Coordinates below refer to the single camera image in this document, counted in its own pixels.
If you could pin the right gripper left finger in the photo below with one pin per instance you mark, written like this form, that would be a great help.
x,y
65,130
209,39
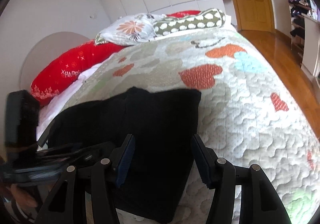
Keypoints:
x,y
66,201

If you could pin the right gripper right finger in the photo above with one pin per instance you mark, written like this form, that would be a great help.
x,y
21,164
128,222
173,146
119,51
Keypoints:
x,y
260,202

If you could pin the black pants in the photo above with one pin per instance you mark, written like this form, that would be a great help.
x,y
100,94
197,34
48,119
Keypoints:
x,y
161,124

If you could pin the person's left hand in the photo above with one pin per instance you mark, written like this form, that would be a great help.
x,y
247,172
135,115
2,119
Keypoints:
x,y
22,197

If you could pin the white bed sheet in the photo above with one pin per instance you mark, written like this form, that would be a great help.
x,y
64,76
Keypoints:
x,y
55,106

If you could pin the red long pillow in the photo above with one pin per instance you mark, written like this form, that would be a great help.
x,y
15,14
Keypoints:
x,y
63,71

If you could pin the patterned quilt bedspread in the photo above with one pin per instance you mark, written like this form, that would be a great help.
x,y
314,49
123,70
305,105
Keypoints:
x,y
246,114

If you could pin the white round headboard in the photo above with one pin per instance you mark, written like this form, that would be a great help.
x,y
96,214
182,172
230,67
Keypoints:
x,y
46,50

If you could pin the floral white pillow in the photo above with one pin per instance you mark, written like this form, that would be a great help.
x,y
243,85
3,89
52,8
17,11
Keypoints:
x,y
129,30

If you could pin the white shelf with clutter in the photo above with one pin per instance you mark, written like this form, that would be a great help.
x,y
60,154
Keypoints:
x,y
305,34

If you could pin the green white-dotted bolster pillow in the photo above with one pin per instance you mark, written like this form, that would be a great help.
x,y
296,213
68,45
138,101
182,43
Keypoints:
x,y
210,18

